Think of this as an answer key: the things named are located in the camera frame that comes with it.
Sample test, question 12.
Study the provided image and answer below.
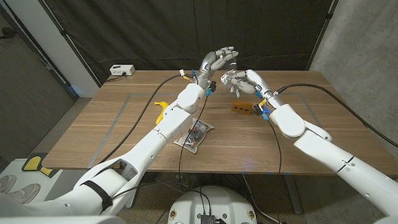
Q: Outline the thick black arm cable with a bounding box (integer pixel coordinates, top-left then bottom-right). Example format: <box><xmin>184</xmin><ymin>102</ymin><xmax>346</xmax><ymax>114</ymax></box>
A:
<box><xmin>274</xmin><ymin>82</ymin><xmax>398</xmax><ymax>149</ymax></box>
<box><xmin>98</xmin><ymin>73</ymin><xmax>197</xmax><ymax>165</ymax></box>

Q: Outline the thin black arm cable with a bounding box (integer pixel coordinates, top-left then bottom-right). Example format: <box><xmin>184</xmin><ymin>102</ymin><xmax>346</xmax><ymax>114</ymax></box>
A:
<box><xmin>266</xmin><ymin>119</ymin><xmax>282</xmax><ymax>177</ymax></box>
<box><xmin>110</xmin><ymin>93</ymin><xmax>210</xmax><ymax>200</ymax></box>

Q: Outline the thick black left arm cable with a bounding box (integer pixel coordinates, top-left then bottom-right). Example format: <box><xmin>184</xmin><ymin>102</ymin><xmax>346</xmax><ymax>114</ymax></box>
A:
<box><xmin>98</xmin><ymin>73</ymin><xmax>197</xmax><ymax>165</ymax></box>

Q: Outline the black backdrop curtain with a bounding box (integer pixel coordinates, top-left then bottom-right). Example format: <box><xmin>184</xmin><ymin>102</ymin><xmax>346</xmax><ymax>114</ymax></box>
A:
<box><xmin>40</xmin><ymin>0</ymin><xmax>338</xmax><ymax>85</ymax></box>

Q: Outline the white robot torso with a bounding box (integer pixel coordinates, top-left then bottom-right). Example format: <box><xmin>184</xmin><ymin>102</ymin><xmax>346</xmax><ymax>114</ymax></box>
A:
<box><xmin>167</xmin><ymin>185</ymin><xmax>258</xmax><ymax>224</ymax></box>

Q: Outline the grey sneaker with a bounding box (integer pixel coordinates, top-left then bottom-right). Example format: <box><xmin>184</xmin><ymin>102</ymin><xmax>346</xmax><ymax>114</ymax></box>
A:
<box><xmin>6</xmin><ymin>183</ymin><xmax>41</xmax><ymax>205</ymax></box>
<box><xmin>0</xmin><ymin>174</ymin><xmax>16</xmax><ymax>195</ymax></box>

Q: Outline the yellow black floor object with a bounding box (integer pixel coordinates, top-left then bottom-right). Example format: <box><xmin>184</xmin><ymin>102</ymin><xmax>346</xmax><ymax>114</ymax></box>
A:
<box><xmin>21</xmin><ymin>152</ymin><xmax>60</xmax><ymax>179</ymax></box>

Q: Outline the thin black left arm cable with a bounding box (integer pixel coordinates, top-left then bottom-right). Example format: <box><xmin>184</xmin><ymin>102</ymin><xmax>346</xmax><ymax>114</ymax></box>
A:
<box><xmin>110</xmin><ymin>93</ymin><xmax>210</xmax><ymax>200</ymax></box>

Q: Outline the white floor mat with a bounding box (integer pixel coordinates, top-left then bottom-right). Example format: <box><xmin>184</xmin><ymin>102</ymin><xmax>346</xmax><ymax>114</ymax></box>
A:
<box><xmin>0</xmin><ymin>158</ymin><xmax>80</xmax><ymax>205</ymax></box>

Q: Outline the brown brick block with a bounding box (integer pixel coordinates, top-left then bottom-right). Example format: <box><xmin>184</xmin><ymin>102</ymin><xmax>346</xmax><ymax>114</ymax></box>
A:
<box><xmin>231</xmin><ymin>99</ymin><xmax>253</xmax><ymax>115</ymax></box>

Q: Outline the black power strip cable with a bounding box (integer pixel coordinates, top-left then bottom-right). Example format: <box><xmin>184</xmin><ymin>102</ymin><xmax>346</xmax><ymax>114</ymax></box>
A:
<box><xmin>105</xmin><ymin>73</ymin><xmax>127</xmax><ymax>83</ymax></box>

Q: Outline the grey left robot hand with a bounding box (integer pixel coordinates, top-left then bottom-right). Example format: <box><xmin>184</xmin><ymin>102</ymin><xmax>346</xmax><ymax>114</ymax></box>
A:
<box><xmin>196</xmin><ymin>45</ymin><xmax>240</xmax><ymax>96</ymax></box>

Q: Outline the yellow toy banana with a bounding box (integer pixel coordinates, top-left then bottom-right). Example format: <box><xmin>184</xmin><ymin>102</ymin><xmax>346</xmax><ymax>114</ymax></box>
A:
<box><xmin>154</xmin><ymin>100</ymin><xmax>170</xmax><ymax>125</ymax></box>

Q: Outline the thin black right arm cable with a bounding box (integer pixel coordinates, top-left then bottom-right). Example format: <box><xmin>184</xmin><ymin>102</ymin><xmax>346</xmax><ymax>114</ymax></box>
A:
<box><xmin>266</xmin><ymin>119</ymin><xmax>282</xmax><ymax>177</ymax></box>

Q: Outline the clear plastic parts package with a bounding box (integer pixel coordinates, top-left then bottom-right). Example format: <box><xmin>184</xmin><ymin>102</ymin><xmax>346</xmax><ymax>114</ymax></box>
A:
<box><xmin>174</xmin><ymin>118</ymin><xmax>215</xmax><ymax>154</ymax></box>

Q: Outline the grey table leg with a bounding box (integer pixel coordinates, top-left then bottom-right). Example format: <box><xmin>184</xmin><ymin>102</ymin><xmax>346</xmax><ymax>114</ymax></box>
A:
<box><xmin>282</xmin><ymin>174</ymin><xmax>303</xmax><ymax>215</ymax></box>
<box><xmin>126</xmin><ymin>171</ymin><xmax>142</xmax><ymax>209</ymax></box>

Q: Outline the black backdrop stand pole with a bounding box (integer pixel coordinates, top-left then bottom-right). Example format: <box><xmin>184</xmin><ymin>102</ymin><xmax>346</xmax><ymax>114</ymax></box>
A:
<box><xmin>306</xmin><ymin>0</ymin><xmax>340</xmax><ymax>72</ymax></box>
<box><xmin>37</xmin><ymin>0</ymin><xmax>103</xmax><ymax>88</ymax></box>

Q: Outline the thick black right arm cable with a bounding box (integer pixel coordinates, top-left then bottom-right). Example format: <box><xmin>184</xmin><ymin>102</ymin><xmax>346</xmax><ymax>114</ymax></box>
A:
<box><xmin>274</xmin><ymin>82</ymin><xmax>398</xmax><ymax>149</ymax></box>

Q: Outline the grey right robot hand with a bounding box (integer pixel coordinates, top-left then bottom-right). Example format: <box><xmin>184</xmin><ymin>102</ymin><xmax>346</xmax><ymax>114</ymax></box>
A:
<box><xmin>220</xmin><ymin>68</ymin><xmax>283</xmax><ymax>109</ymax></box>

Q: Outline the black door handle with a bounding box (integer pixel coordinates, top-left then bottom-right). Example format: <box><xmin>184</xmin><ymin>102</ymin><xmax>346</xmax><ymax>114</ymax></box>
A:
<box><xmin>0</xmin><ymin>27</ymin><xmax>18</xmax><ymax>40</ymax></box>

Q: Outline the white power strip box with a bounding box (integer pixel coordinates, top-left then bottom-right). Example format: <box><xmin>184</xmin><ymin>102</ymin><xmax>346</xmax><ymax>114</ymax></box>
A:
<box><xmin>109</xmin><ymin>64</ymin><xmax>136</xmax><ymax>77</ymax></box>

